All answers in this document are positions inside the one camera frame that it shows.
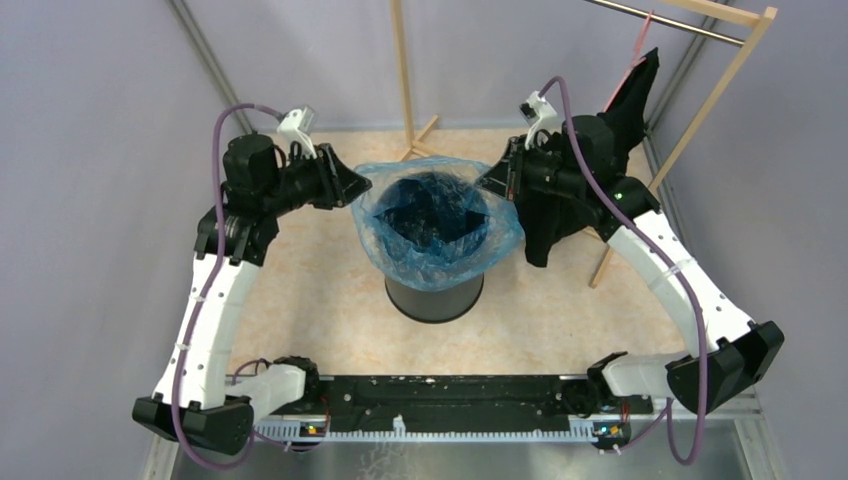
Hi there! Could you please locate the blue plastic trash bag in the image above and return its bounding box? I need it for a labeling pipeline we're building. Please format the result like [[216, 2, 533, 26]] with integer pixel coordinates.
[[351, 156, 524, 291]]

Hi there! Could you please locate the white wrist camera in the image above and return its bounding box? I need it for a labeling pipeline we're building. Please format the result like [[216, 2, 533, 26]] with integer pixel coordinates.
[[519, 90, 560, 150], [276, 105, 317, 158]]

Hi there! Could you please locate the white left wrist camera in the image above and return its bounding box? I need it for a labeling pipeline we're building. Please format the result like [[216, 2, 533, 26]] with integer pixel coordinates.
[[276, 105, 317, 158]]

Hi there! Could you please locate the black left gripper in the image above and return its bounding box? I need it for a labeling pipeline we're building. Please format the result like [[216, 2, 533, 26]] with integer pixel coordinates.
[[262, 141, 372, 216]]

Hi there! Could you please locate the black trash bin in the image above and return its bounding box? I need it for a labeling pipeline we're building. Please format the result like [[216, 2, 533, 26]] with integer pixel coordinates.
[[384, 274, 485, 324]]

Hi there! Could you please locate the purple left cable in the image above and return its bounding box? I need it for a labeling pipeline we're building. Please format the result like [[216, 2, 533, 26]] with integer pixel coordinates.
[[170, 103, 287, 473]]

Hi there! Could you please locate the black cloth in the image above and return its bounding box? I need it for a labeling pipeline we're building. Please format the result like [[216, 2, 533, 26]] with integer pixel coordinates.
[[515, 48, 660, 268]]

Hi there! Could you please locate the pink hanger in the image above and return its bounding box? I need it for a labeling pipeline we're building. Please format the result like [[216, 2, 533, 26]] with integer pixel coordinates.
[[602, 10, 655, 112]]

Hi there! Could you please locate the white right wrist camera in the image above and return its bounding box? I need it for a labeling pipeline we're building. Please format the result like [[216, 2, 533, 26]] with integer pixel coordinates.
[[519, 90, 560, 150]]

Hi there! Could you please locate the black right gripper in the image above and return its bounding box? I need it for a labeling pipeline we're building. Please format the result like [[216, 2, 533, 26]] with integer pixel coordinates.
[[475, 135, 583, 202]]

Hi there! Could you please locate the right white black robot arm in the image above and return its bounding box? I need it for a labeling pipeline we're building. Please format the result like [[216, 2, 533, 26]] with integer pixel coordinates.
[[477, 115, 785, 414]]

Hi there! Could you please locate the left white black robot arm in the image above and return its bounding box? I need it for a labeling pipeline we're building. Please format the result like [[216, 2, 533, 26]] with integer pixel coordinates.
[[131, 133, 372, 455]]

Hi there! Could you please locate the wooden clothes rack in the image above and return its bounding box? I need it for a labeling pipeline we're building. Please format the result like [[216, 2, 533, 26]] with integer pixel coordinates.
[[386, 0, 779, 290]]

